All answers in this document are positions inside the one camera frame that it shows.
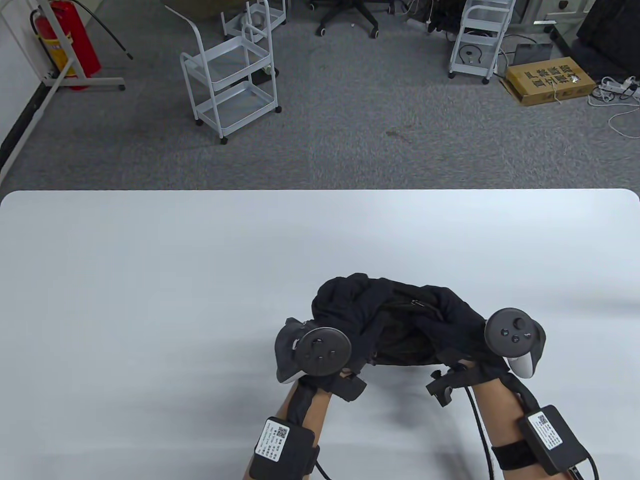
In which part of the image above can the white metal stand frame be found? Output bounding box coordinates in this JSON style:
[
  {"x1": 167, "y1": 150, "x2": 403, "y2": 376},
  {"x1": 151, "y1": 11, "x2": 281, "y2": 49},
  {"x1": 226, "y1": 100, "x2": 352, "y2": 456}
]
[{"x1": 0, "y1": 0, "x2": 127, "y2": 181}]

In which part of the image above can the black right hand controller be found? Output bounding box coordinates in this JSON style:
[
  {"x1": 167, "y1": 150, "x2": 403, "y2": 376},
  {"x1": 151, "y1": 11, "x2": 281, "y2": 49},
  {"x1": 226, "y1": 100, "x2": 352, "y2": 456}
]
[{"x1": 483, "y1": 307, "x2": 547, "y2": 380}]

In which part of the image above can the person's left forearm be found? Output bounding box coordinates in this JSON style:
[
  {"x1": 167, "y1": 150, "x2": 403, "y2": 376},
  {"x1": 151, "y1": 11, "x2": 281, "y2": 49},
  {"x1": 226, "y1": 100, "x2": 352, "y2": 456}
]
[{"x1": 243, "y1": 377, "x2": 334, "y2": 480}]

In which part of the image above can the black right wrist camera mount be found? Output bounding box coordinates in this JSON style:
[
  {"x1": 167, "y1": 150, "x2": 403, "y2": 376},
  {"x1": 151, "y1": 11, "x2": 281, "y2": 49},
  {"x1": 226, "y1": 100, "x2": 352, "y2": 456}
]
[{"x1": 425, "y1": 363, "x2": 471, "y2": 407}]

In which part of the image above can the black left forearm sensor box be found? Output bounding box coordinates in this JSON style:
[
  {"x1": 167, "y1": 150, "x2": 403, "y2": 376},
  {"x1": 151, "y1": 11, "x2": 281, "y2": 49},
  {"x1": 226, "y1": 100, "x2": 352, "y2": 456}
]
[{"x1": 248, "y1": 416, "x2": 321, "y2": 480}]

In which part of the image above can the black office chair base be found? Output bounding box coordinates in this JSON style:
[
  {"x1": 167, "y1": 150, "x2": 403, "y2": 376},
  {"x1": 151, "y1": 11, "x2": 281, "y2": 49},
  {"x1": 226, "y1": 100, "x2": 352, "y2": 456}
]
[{"x1": 307, "y1": 0, "x2": 396, "y2": 40}]

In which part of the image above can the white power strip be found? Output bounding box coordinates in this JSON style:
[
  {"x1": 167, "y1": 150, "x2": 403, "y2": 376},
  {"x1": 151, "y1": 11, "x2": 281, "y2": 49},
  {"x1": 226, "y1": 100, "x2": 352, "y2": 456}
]
[{"x1": 598, "y1": 76, "x2": 640, "y2": 99}]

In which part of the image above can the red fire extinguisher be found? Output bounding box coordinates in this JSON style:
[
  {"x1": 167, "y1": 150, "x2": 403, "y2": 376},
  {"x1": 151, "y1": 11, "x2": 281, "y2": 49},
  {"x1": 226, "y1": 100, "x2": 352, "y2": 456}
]
[{"x1": 30, "y1": 0, "x2": 134, "y2": 92}]

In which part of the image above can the black cable bundle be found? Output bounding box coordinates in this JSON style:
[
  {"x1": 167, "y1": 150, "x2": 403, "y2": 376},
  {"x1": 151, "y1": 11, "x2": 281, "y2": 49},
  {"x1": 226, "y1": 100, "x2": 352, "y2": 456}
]
[{"x1": 407, "y1": 0, "x2": 467, "y2": 34}]

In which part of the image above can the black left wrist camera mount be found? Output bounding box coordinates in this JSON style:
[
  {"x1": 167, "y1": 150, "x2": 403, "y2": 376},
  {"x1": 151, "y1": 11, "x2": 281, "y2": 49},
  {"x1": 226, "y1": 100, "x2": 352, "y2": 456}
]
[{"x1": 330, "y1": 372, "x2": 368, "y2": 402}]

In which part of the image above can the person's right forearm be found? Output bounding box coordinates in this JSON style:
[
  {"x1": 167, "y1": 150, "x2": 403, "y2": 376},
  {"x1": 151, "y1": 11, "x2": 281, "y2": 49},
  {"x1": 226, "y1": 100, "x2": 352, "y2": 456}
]
[{"x1": 467, "y1": 372, "x2": 572, "y2": 480}]

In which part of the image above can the short looped black cable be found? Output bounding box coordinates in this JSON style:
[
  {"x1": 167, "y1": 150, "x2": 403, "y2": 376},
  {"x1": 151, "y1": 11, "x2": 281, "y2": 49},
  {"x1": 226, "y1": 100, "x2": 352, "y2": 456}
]
[{"x1": 567, "y1": 455, "x2": 599, "y2": 480}]

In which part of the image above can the small white utility cart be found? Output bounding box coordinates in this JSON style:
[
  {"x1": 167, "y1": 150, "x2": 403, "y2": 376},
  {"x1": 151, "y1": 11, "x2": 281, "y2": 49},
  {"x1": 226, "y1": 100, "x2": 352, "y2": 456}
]
[{"x1": 221, "y1": 0, "x2": 289, "y2": 44}]

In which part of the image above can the black right forearm sensor box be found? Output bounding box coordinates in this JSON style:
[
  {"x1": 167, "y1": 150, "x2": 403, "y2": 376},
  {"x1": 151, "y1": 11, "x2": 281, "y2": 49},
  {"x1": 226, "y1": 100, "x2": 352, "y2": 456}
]
[{"x1": 491, "y1": 404, "x2": 591, "y2": 476}]

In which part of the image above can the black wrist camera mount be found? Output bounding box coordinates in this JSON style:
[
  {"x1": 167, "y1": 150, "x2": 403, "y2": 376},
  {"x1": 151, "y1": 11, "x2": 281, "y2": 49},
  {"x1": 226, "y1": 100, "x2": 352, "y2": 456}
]
[
  {"x1": 425, "y1": 363, "x2": 471, "y2": 407},
  {"x1": 330, "y1": 372, "x2": 368, "y2": 402}
]

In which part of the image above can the black flat laptop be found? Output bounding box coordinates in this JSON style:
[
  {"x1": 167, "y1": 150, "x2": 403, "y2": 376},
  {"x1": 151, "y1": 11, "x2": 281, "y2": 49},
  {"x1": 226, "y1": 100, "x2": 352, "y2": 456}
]
[{"x1": 514, "y1": 42, "x2": 555, "y2": 67}]

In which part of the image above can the printed cardboard box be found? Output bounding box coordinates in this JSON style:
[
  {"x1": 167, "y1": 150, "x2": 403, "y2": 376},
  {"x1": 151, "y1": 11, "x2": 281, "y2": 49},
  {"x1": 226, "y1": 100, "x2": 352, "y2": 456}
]
[{"x1": 498, "y1": 56, "x2": 598, "y2": 108}]

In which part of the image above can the black equipment case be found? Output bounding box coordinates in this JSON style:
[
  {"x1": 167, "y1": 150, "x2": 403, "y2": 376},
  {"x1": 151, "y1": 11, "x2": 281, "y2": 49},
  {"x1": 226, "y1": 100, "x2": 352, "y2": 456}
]
[{"x1": 550, "y1": 0, "x2": 640, "y2": 77}]

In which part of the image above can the black hand controller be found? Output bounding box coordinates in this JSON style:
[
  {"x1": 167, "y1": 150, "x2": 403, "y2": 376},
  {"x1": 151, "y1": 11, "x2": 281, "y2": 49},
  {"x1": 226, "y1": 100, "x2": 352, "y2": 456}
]
[
  {"x1": 483, "y1": 307, "x2": 547, "y2": 380},
  {"x1": 274, "y1": 317, "x2": 353, "y2": 385}
]

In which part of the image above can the tall white utility cart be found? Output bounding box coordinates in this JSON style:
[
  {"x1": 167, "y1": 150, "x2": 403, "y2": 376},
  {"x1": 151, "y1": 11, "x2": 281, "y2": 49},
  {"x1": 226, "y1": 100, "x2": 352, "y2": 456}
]
[{"x1": 448, "y1": 0, "x2": 517, "y2": 85}]

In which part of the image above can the person's left hand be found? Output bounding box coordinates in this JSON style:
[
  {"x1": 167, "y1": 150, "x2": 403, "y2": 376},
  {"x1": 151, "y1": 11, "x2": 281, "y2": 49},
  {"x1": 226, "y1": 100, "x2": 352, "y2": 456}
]
[{"x1": 297, "y1": 337, "x2": 374, "y2": 391}]

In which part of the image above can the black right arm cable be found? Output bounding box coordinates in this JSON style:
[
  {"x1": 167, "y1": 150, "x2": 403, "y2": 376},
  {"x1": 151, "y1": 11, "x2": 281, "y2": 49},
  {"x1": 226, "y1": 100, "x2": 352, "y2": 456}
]
[{"x1": 464, "y1": 384, "x2": 497, "y2": 480}]

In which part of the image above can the black backpack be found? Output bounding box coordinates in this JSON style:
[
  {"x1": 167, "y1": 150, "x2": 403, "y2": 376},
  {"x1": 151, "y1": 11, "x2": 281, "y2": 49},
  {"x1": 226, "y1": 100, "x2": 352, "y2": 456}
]
[{"x1": 311, "y1": 272, "x2": 501, "y2": 369}]

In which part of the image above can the black left hand controller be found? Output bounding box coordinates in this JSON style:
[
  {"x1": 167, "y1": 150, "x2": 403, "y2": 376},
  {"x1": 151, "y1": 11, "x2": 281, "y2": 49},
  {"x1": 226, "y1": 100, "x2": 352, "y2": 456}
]
[{"x1": 274, "y1": 317, "x2": 353, "y2": 385}]

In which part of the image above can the white cable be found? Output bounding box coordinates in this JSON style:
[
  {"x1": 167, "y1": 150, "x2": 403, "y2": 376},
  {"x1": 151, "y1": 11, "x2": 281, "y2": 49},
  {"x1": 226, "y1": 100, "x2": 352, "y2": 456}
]
[{"x1": 587, "y1": 75, "x2": 640, "y2": 139}]

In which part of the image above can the person's right hand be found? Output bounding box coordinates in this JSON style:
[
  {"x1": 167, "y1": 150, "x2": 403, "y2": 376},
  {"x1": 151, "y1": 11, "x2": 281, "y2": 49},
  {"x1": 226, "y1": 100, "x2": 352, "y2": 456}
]
[{"x1": 415, "y1": 286, "x2": 511, "y2": 387}]

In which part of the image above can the large white utility cart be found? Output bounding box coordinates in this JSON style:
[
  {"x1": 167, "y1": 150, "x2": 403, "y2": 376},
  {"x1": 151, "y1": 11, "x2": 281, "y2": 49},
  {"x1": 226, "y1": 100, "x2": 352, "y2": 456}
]
[{"x1": 165, "y1": 5, "x2": 283, "y2": 146}]

